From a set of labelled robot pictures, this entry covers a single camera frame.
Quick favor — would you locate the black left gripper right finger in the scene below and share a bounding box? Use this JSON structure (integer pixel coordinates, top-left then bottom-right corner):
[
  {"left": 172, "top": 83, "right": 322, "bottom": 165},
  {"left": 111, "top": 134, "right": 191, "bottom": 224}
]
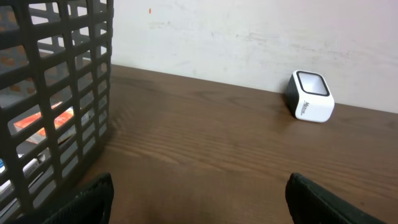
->
[{"left": 285, "top": 172, "right": 384, "bottom": 224}]

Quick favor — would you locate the grey plastic shopping basket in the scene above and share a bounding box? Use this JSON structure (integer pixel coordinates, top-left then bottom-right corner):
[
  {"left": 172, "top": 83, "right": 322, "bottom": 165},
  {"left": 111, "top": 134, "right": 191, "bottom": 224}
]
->
[{"left": 1, "top": 0, "right": 114, "bottom": 223}]

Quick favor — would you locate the white box in basket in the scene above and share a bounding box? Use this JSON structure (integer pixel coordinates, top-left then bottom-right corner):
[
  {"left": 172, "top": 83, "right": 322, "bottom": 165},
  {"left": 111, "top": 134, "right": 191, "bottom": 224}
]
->
[{"left": 1, "top": 154, "right": 46, "bottom": 195}]

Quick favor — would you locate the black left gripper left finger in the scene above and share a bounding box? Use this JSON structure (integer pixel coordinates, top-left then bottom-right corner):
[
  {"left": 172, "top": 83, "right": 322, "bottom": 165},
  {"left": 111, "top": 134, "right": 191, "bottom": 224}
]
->
[{"left": 10, "top": 172, "right": 114, "bottom": 224}]

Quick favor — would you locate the white barcode scanner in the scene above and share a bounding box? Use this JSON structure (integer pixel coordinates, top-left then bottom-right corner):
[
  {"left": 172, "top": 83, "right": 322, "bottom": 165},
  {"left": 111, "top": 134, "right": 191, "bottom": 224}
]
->
[{"left": 285, "top": 70, "right": 335, "bottom": 123}]

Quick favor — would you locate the orange white snack packet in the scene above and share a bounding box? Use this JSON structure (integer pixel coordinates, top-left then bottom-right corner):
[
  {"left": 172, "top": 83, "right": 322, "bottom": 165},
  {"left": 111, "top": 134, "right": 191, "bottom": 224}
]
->
[{"left": 12, "top": 101, "right": 75, "bottom": 145}]

